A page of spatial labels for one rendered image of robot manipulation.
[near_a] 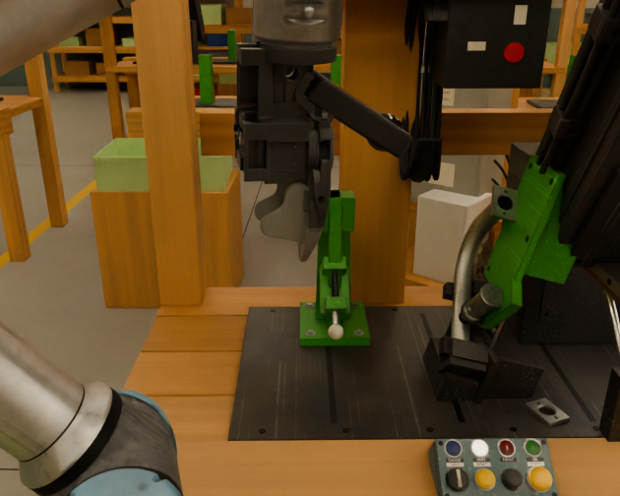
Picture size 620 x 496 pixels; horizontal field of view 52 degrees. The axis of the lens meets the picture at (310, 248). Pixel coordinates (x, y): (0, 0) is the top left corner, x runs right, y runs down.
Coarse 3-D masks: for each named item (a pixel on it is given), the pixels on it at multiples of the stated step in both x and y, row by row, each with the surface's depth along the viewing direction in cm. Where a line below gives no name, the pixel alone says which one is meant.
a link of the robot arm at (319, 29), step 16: (256, 0) 52; (272, 0) 51; (288, 0) 50; (304, 0) 50; (320, 0) 51; (336, 0) 52; (256, 16) 53; (272, 16) 51; (288, 16) 51; (304, 16) 50; (320, 16) 51; (336, 16) 53; (256, 32) 53; (272, 32) 52; (288, 32) 51; (304, 32) 51; (320, 32) 52; (336, 32) 53
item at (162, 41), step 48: (144, 0) 113; (384, 0) 114; (144, 48) 116; (384, 48) 117; (144, 96) 119; (192, 96) 125; (384, 96) 120; (192, 144) 125; (192, 192) 127; (384, 192) 127; (192, 240) 130; (384, 240) 131; (192, 288) 135; (384, 288) 135
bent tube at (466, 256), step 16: (496, 192) 99; (512, 192) 99; (496, 208) 98; (512, 208) 98; (480, 224) 104; (464, 240) 108; (480, 240) 107; (464, 256) 108; (464, 272) 107; (464, 288) 106; (464, 336) 102
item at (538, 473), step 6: (534, 468) 81; (540, 468) 81; (528, 474) 81; (534, 474) 80; (540, 474) 80; (546, 474) 80; (528, 480) 81; (534, 480) 80; (540, 480) 80; (546, 480) 80; (534, 486) 80; (540, 486) 80; (546, 486) 80
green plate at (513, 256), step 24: (528, 168) 98; (528, 192) 95; (552, 192) 88; (528, 216) 94; (552, 216) 91; (504, 240) 100; (528, 240) 92; (552, 240) 92; (504, 264) 98; (528, 264) 94; (552, 264) 94
